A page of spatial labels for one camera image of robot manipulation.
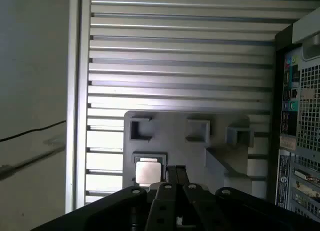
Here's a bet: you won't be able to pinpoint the white printed case label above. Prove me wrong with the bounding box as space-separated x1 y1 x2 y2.
275 148 292 207

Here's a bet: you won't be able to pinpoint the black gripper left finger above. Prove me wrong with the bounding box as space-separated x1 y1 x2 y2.
31 165 178 231

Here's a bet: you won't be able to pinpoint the thin black floor cable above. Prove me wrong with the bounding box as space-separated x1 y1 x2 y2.
0 120 67 142

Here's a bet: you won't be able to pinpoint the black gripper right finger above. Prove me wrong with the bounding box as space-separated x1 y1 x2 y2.
176 165 320 231

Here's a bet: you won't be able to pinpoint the silver CPU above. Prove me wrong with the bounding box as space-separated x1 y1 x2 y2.
133 156 167 192

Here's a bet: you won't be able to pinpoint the open PC case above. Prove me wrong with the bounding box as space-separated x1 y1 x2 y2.
273 9 320 218

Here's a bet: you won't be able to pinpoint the grey plastic parts rack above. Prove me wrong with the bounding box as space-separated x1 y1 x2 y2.
121 110 255 195

